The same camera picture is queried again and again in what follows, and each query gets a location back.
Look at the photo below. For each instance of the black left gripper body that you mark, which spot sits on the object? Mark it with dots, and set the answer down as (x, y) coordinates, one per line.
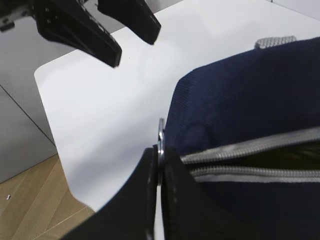
(13, 10)

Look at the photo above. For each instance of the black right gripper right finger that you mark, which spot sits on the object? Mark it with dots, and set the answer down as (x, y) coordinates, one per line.
(187, 211)

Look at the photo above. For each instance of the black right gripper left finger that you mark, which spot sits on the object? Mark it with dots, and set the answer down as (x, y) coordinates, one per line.
(130, 214)

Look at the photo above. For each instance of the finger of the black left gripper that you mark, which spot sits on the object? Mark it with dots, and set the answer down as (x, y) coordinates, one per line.
(68, 22)
(134, 14)

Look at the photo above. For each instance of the navy blue lunch bag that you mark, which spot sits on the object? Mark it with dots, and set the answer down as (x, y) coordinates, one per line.
(247, 128)

